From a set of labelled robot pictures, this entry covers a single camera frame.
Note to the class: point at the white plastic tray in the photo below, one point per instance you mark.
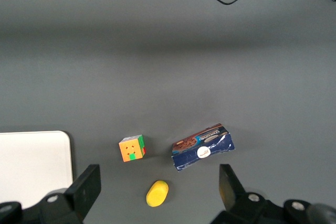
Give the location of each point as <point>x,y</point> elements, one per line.
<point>31,161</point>

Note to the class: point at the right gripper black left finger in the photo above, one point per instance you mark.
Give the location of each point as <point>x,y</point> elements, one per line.
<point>81,195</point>

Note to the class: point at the orange Rubik's cube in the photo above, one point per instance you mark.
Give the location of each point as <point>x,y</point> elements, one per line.
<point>131,150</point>

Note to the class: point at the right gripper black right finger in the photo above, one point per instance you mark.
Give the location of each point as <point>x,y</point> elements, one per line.
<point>236,200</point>

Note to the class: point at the yellow lemon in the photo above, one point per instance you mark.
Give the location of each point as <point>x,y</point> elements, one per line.
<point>157,193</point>

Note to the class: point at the dark blue cookie box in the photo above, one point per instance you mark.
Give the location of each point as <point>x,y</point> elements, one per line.
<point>199,153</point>

